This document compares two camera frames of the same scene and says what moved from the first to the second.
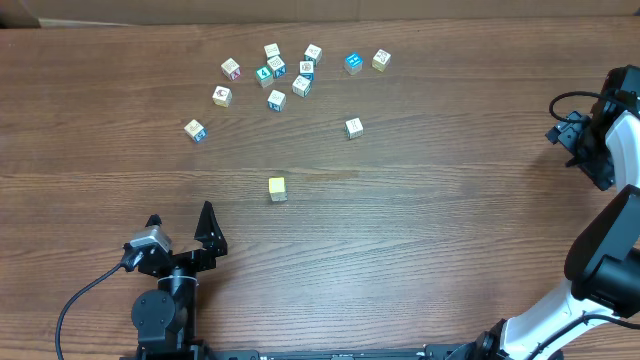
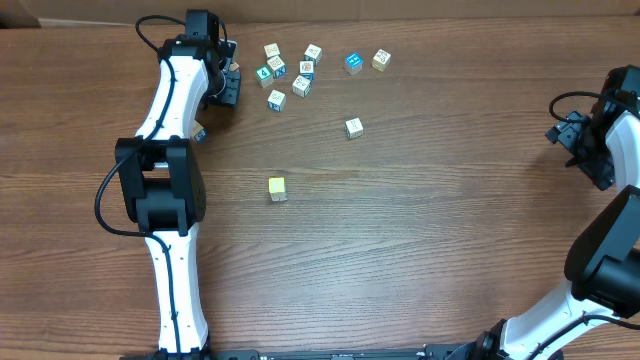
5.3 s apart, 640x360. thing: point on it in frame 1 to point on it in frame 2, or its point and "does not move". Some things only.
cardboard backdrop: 15,14 does not move
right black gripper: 602,169 does not move
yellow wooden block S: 278,189 does not move
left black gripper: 212,243 to 232,95
